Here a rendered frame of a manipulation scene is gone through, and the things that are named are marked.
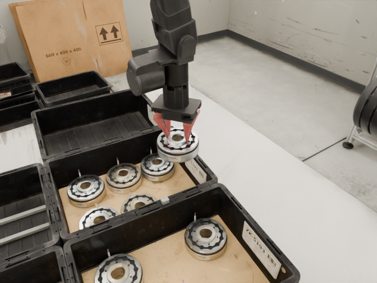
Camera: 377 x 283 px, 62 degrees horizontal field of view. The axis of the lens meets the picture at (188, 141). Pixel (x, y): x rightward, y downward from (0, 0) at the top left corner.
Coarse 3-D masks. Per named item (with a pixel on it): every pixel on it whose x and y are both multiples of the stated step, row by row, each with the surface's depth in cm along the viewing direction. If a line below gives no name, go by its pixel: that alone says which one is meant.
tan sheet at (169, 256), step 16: (224, 224) 83; (160, 240) 79; (176, 240) 79; (144, 256) 75; (160, 256) 75; (176, 256) 75; (224, 256) 75; (240, 256) 75; (144, 272) 72; (160, 272) 72; (176, 272) 72; (192, 272) 72; (208, 272) 72; (224, 272) 72; (240, 272) 72; (256, 272) 72
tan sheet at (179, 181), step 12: (180, 168) 100; (144, 180) 96; (168, 180) 96; (180, 180) 96; (60, 192) 92; (108, 192) 92; (132, 192) 92; (144, 192) 92; (156, 192) 92; (168, 192) 92; (108, 204) 88; (120, 204) 88; (72, 216) 85; (72, 228) 82
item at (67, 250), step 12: (192, 192) 79; (204, 192) 79; (228, 192) 79; (168, 204) 75; (240, 204) 75; (132, 216) 72; (144, 216) 73; (108, 228) 70; (72, 240) 67; (84, 240) 68; (264, 240) 68; (276, 252) 65; (72, 264) 64; (288, 264) 63; (72, 276) 61; (300, 276) 61
